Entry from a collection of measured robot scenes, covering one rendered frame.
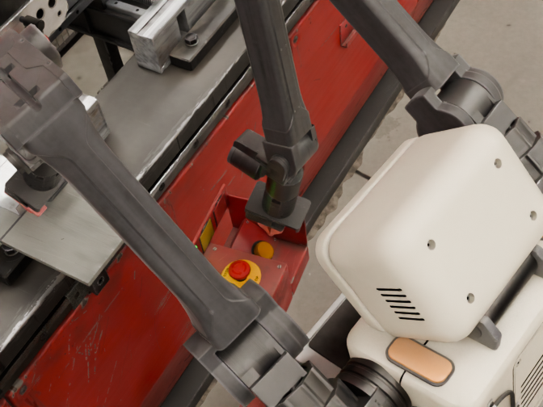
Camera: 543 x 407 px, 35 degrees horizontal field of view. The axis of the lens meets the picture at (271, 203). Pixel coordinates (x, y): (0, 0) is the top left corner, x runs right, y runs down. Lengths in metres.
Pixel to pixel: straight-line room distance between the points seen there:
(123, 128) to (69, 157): 0.92
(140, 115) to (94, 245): 0.41
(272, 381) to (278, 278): 0.64
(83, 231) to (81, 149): 0.63
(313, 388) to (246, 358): 0.08
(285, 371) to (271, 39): 0.51
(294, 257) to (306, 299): 0.78
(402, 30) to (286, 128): 0.28
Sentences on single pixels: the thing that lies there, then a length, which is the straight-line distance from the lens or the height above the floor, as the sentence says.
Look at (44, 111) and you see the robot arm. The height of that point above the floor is 1.56.
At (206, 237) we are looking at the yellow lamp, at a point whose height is 0.81.
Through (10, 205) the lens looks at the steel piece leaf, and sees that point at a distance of 1.46.
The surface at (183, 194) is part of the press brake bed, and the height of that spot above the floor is 0.72.
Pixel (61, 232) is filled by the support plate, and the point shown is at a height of 1.00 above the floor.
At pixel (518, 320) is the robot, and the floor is 1.24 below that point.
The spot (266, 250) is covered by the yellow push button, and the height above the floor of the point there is 0.73.
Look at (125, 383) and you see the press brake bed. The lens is 1.88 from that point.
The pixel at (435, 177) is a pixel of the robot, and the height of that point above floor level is 1.39.
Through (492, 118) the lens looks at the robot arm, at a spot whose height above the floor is 1.26.
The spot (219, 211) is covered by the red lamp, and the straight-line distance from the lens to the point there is 1.59.
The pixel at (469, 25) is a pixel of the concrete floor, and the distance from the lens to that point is 3.13.
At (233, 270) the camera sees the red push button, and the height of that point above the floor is 0.81.
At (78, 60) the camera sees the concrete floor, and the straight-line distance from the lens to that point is 3.21.
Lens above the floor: 2.07
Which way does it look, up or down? 53 degrees down
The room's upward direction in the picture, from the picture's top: 10 degrees counter-clockwise
